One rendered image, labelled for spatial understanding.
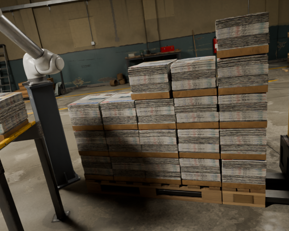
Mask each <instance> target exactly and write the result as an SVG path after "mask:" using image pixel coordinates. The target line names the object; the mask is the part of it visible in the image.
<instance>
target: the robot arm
mask: <svg viewBox="0 0 289 231"><path fill-rule="evenodd" d="M0 31H1V32H2V33H3V34H4V35H5V36H6V37H8V38H9V39H10V40H11V41H12V42H14V43H15V44H16V45H17V46H19V47H20V48H21V49H22V50H24V51H25V52H26V54H25V55H24V57H23V66H24V70H25V73H26V76H27V79H28V81H27V82H24V83H22V85H23V86H35V85H40V84H45V83H50V82H51V81H49V80H47V78H46V75H50V74H56V73H59V72H60V71H61V70H62V69H63V67H64V61H63V59H62V58H61V57H60V56H59V55H56V54H54V53H52V52H50V51H48V50H47V49H41V48H40V47H39V46H38V45H37V44H36V43H35V42H33V41H32V40H31V39H30V38H29V37H28V36H27V35H26V34H24V33H23V32H22V31H21V30H20V29H19V28H18V27H17V26H16V25H14V24H13V23H12V22H11V21H10V20H9V19H8V18H7V17H5V16H4V15H3V14H2V11H1V9H0Z"/></svg>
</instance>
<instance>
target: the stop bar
mask: <svg viewBox="0 0 289 231"><path fill-rule="evenodd" d="M35 123H36V121H31V122H29V123H28V124H27V125H25V126H24V127H22V128H21V129H19V130H18V131H16V132H15V133H13V134H12V135H10V136H9V137H8V138H6V139H5V140H3V141H2V142H0V149H1V148H3V147H4V146H6V145H7V144H8V143H9V142H11V141H12V140H14V139H15V138H16V137H18V136H19V135H21V134H22V133H23V132H25V131H26V130H27V129H29V128H30V127H31V126H33V125H34V124H35Z"/></svg>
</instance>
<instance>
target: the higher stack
mask: <svg viewBox="0 0 289 231"><path fill-rule="evenodd" d="M268 21H269V12H261V13H254V14H248V15H243V16H235V17H230V18H224V19H220V20H216V22H215V24H216V37H217V46H218V48H217V51H221V50H232V49H239V48H247V47H255V46H262V45H268V43H270V39H269V30H268V27H269V26H268V25H269V23H268ZM268 65H269V64H268V55H267V54H266V53H261V54H252V55H241V56H233V57H224V58H217V75H218V83H219V84H218V88H234V87H248V86H261V85H267V83H268V78H269V77H268V71H269V70H268ZM266 95H267V93H266V92H262V93H240V94H225V95H218V104H219V120H220V122H247V121H267V96H266ZM219 131H220V145H221V153H222V154H266V152H267V146H266V144H267V140H266V138H267V137H266V128H219ZM221 168H222V182H228V183H245V184H260V185H265V183H266V181H265V179H266V169H267V161H266V160H253V159H222V165H221ZM265 200H266V190H258V189H250V190H249V189H242V188H237V190H236V188H227V187H222V203H223V204H230V205H241V206H252V207H263V208H265Z"/></svg>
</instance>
